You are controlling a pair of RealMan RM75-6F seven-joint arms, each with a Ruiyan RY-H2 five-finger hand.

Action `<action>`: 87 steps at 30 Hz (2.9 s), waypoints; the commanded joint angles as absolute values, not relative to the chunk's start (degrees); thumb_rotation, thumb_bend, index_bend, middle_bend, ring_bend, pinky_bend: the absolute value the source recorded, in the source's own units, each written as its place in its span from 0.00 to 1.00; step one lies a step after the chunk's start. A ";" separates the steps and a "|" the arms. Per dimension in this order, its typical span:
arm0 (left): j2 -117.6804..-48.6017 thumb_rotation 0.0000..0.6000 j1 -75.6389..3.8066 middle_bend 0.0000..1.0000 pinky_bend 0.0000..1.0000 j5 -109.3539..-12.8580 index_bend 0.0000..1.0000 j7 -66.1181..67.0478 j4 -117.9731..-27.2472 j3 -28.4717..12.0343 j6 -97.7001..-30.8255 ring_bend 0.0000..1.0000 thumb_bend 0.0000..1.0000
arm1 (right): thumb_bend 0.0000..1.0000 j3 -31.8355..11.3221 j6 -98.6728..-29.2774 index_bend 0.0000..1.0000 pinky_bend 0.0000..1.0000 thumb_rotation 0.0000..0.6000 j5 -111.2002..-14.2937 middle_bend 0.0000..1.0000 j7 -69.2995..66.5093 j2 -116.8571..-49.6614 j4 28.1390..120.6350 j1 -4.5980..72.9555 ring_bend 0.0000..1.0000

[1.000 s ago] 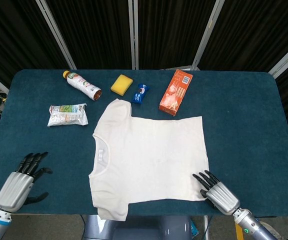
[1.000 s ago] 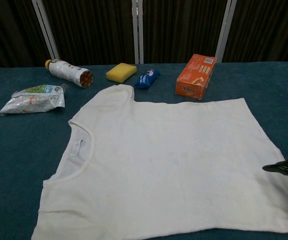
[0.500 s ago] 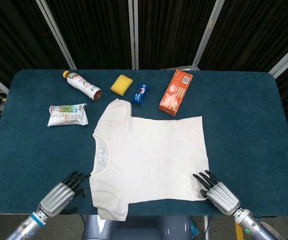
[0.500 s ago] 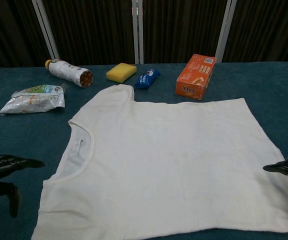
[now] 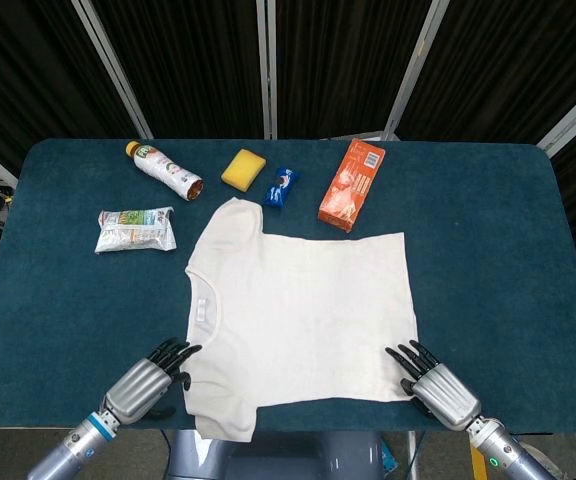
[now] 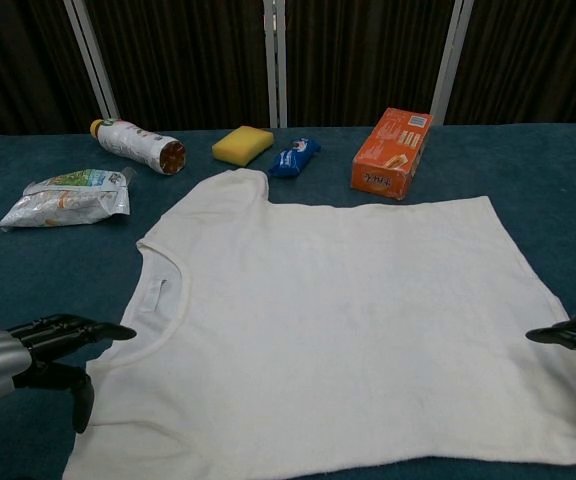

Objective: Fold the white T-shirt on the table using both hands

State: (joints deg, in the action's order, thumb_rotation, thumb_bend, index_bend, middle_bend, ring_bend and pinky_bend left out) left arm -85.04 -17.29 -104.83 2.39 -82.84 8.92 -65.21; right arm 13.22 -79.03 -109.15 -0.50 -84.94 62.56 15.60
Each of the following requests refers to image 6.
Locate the white snack bag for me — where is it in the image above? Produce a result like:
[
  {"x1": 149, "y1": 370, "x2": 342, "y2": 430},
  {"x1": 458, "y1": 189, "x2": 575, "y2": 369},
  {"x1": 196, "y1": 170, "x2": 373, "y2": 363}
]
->
[{"x1": 0, "y1": 167, "x2": 138, "y2": 232}]

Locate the white cloth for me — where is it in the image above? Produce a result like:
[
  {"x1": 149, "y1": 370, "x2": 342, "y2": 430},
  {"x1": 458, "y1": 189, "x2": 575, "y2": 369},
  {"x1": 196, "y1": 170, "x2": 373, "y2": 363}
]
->
[{"x1": 61, "y1": 167, "x2": 576, "y2": 480}]

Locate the yellow-capped drink bottle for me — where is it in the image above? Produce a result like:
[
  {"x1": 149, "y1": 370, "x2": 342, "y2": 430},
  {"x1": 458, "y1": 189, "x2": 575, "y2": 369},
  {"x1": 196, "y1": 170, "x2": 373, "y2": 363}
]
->
[{"x1": 89, "y1": 117, "x2": 188, "y2": 177}]

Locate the orange cardboard box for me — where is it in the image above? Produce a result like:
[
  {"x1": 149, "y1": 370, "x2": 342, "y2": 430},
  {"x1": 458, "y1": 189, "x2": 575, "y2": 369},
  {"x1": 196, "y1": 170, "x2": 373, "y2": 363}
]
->
[{"x1": 350, "y1": 106, "x2": 434, "y2": 202}]

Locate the yellow sponge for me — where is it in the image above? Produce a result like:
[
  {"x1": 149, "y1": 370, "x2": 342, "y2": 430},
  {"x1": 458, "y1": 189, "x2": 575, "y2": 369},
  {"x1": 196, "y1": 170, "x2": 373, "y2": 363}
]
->
[{"x1": 211, "y1": 125, "x2": 275, "y2": 167}]

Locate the blue snack packet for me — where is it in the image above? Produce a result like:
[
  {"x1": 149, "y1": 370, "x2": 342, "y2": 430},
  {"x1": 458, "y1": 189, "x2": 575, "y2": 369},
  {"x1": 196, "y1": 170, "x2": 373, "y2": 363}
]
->
[{"x1": 267, "y1": 135, "x2": 322, "y2": 179}]

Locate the white screen frame post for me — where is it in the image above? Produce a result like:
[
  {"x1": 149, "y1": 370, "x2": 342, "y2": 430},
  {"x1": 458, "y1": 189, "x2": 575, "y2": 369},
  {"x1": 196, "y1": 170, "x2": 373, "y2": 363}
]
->
[
  {"x1": 428, "y1": 0, "x2": 475, "y2": 125},
  {"x1": 261, "y1": 0, "x2": 289, "y2": 129},
  {"x1": 63, "y1": 0, "x2": 121, "y2": 121}
]

